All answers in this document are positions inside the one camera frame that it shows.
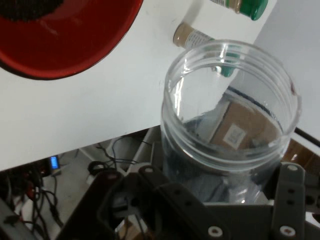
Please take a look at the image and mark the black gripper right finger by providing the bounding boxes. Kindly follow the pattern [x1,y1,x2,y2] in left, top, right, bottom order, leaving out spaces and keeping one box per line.
[264,161,320,240]

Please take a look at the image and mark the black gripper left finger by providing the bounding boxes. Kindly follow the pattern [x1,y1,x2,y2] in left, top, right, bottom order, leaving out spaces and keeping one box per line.
[57,140,230,240]

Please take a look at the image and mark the clear plastic jar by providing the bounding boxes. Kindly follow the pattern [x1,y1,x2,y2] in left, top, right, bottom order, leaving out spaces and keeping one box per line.
[159,39,303,205]

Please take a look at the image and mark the brown cardboard box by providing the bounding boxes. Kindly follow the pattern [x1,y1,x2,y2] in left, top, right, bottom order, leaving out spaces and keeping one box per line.
[209,99,320,176]

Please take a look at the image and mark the black device with blue display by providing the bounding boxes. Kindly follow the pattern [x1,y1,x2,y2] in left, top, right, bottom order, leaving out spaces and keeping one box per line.
[47,154,62,176]

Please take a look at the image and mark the green cap spice bottle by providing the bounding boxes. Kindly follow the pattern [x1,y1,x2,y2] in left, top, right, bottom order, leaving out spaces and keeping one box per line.
[208,0,269,22]
[172,22,238,78]

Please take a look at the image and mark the red bowl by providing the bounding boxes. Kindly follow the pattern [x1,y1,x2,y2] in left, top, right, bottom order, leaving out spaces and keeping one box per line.
[0,0,145,81]

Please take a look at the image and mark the black cable bundle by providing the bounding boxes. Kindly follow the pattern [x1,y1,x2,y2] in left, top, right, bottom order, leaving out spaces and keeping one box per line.
[0,136,151,240]

